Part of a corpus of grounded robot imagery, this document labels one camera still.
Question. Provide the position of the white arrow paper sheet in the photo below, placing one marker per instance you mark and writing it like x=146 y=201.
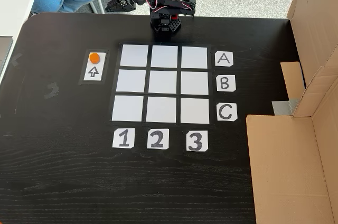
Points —
x=93 y=73

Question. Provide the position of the white nine-square grid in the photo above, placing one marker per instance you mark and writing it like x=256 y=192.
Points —
x=162 y=81

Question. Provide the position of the red black clamp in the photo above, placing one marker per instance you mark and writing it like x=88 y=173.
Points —
x=174 y=18

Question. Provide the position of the paper sheet letter A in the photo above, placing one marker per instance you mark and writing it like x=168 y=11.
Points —
x=224 y=59

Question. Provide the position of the brown cardboard box screen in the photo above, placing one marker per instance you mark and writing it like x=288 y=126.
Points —
x=285 y=168

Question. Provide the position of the round orange token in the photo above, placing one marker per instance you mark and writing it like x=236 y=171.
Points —
x=94 y=58

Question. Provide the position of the white chair leg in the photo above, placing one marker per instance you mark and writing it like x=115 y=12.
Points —
x=99 y=3

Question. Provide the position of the paper sheet number 3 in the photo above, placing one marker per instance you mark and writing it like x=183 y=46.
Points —
x=196 y=141

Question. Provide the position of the paper sheet number 2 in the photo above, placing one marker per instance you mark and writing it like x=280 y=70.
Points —
x=158 y=139

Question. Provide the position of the paper sheet number 1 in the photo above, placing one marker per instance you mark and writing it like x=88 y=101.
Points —
x=123 y=138

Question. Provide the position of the paper sheet letter B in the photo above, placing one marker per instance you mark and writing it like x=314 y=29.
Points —
x=225 y=83

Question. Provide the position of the paper sheet letter C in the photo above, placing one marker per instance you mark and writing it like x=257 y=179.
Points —
x=226 y=112

